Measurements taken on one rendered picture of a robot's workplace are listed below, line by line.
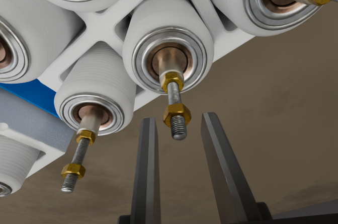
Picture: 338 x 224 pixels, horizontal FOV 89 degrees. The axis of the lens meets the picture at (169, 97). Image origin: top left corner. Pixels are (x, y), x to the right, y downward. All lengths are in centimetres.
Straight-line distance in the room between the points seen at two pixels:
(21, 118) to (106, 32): 29
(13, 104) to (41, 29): 29
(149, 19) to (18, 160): 39
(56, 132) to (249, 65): 52
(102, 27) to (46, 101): 27
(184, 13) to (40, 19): 13
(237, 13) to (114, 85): 15
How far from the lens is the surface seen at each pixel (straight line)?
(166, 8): 17
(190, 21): 17
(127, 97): 22
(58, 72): 30
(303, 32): 57
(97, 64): 24
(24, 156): 47
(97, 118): 22
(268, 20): 19
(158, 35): 16
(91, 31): 25
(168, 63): 16
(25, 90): 47
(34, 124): 47
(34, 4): 22
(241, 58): 51
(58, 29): 23
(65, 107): 24
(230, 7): 18
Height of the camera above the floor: 41
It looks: 49 degrees down
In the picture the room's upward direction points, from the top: 174 degrees clockwise
